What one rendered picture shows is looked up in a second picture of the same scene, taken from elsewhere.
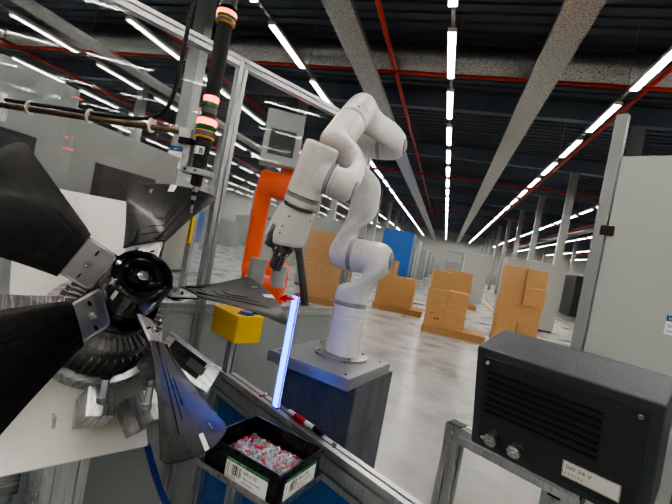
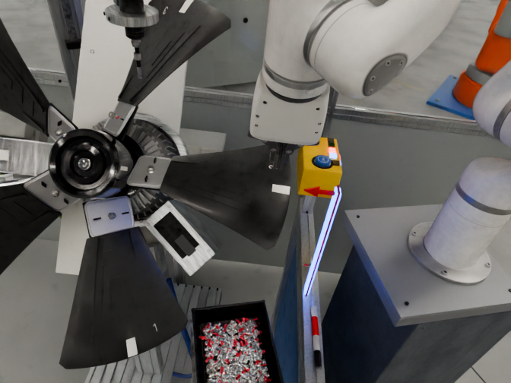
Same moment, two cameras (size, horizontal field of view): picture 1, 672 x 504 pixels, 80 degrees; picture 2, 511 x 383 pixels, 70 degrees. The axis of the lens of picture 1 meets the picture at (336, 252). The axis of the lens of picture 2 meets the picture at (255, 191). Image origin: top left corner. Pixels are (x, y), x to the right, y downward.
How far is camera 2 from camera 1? 0.73 m
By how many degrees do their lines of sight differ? 56
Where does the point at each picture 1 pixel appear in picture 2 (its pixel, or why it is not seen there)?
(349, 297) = (476, 191)
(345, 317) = (459, 216)
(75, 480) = not seen: hidden behind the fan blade
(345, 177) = (344, 47)
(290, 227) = (273, 119)
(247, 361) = (384, 175)
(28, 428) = (75, 243)
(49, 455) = not seen: hidden behind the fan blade
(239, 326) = (305, 178)
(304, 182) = (274, 44)
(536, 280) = not seen: outside the picture
